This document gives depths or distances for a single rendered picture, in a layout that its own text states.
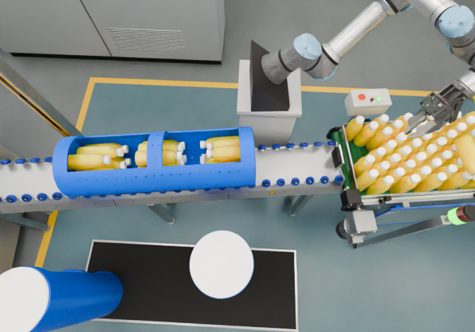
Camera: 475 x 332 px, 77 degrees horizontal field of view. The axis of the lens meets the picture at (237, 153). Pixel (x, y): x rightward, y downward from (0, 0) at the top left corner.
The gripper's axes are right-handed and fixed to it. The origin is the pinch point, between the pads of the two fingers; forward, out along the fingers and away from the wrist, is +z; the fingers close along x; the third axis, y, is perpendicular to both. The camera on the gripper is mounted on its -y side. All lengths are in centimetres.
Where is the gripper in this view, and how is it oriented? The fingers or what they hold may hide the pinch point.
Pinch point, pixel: (410, 134)
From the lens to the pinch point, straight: 119.5
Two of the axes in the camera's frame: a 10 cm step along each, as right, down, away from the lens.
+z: -6.1, 6.5, 4.5
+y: -7.3, -2.4, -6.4
